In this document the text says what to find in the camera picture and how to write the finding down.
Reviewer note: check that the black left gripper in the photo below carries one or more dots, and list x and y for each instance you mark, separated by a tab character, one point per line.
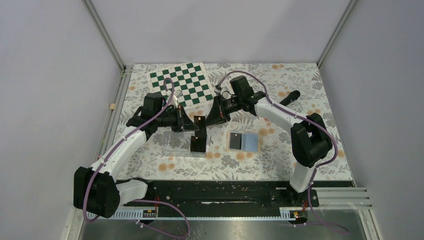
183	122

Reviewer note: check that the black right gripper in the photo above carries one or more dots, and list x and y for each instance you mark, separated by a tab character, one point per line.
218	114

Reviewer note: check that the stack of credit cards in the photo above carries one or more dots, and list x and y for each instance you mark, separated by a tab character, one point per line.
198	144

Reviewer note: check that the single black credit card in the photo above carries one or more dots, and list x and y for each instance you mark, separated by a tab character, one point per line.
235	141

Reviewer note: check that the beige leather card holder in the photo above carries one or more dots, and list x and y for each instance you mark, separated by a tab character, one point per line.
250	142

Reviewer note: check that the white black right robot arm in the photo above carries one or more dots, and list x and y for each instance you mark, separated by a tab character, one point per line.
310	140

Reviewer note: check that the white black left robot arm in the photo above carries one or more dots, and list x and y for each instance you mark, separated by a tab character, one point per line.
95	188

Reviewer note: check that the clear plastic card box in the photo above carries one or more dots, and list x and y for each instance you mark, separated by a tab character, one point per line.
177	144

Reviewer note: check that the green white checkerboard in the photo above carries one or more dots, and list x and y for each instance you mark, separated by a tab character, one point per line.
189	78

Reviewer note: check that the floral patterned table mat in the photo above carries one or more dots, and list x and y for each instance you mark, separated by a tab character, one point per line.
275	160

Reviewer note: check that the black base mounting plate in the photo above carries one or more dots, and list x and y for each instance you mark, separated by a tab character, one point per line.
240	197

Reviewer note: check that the black marker orange cap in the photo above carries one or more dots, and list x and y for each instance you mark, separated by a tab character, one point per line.
292	96

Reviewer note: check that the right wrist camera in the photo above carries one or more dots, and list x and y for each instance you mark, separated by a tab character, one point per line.
222	91

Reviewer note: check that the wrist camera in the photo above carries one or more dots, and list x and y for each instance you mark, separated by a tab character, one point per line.
176	96
222	91

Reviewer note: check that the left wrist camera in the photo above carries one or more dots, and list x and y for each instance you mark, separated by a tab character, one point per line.
176	96

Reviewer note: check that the aluminium frame rail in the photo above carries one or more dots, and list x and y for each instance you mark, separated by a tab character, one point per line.
109	126

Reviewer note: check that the white slotted cable duct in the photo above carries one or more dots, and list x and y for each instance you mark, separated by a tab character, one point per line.
162	213

